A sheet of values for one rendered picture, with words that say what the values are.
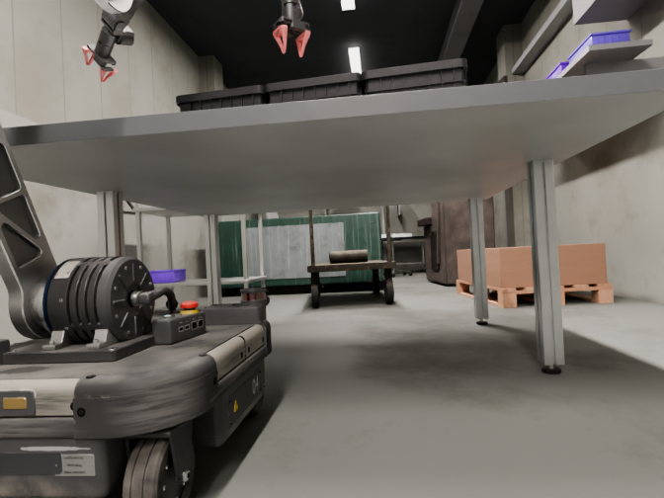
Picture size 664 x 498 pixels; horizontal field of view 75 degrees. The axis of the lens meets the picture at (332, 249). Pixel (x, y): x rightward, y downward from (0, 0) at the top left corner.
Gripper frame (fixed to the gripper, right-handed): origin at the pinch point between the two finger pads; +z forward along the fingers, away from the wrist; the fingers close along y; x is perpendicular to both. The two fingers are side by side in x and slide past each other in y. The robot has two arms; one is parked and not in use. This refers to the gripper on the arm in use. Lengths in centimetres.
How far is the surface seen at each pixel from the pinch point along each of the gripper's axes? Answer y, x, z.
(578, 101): -12, 83, 38
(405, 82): -18.0, 32.2, 17.3
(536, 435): -12, 72, 104
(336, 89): -3.8, 17.8, 16.8
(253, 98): 14.5, -0.7, 16.5
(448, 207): -289, -186, 35
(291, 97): 6.3, 8.7, 17.9
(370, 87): -10.8, 24.9, 17.5
